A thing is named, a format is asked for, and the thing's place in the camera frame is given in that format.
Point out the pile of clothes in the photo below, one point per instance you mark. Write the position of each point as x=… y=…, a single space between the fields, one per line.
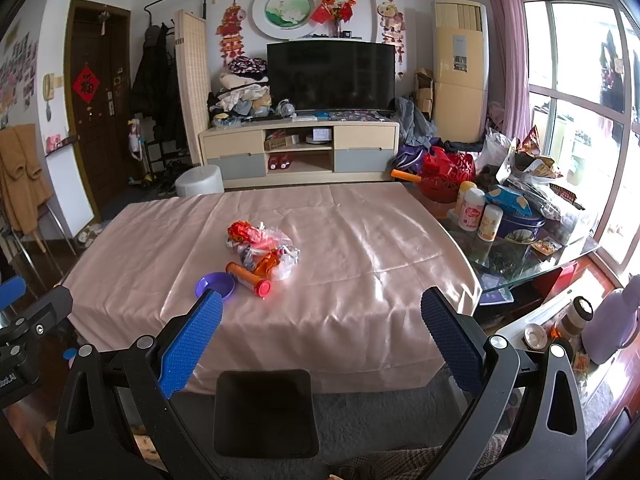
x=244 y=93

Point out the white bottle pink label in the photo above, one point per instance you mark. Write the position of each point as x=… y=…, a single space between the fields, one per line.
x=472 y=210

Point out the red plastic bag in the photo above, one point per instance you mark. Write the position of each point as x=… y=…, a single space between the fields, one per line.
x=442 y=174

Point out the pink window curtain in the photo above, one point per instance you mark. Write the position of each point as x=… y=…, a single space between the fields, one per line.
x=510 y=30

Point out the beige tv cabinet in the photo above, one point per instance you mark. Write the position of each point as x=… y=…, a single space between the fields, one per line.
x=285 y=153

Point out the black trash bin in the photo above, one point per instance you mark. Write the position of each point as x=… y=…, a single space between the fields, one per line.
x=265 y=415

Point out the blue round tin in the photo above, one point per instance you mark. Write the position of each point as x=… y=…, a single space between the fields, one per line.
x=520 y=223

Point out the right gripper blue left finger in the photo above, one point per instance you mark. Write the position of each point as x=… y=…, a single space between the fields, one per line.
x=93 y=438

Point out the dark brown door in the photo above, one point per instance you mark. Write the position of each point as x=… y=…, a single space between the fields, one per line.
x=97 y=82

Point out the silver foil wrapper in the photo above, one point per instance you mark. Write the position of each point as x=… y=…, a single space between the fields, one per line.
x=250 y=256

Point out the beige folding screen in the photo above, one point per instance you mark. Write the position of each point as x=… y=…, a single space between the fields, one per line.
x=193 y=78

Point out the brown hanging towel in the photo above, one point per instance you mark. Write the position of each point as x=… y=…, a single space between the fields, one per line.
x=24 y=186

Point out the black flat television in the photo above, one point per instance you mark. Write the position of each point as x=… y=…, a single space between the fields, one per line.
x=332 y=74

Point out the white whiteboard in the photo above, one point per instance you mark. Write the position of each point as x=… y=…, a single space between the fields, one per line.
x=70 y=203

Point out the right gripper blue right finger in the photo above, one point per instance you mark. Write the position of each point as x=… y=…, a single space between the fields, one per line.
x=547 y=439

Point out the beige standing air conditioner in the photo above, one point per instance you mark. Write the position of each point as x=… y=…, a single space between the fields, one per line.
x=461 y=69

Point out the orange handle stick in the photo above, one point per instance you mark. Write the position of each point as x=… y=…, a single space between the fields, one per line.
x=405 y=176

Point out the white round stool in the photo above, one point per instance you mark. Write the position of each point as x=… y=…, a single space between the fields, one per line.
x=200 y=180

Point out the orange cylindrical tube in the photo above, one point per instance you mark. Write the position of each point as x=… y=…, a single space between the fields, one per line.
x=260 y=286

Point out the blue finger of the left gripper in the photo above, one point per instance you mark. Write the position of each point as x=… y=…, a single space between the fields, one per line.
x=11 y=290

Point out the orange paper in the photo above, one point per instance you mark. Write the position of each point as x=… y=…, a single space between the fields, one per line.
x=267 y=264

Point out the purple plastic plate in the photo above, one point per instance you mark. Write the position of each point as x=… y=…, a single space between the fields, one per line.
x=221 y=282

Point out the red crumpled wrapper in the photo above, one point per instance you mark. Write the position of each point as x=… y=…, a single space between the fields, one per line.
x=243 y=232

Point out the oval lotus wall picture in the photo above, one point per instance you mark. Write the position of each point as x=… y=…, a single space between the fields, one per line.
x=284 y=19

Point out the white yellow capped bottle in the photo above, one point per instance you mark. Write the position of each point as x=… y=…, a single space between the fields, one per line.
x=464 y=187

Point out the clear plastic bag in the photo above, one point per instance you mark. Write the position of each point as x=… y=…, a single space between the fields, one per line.
x=275 y=239

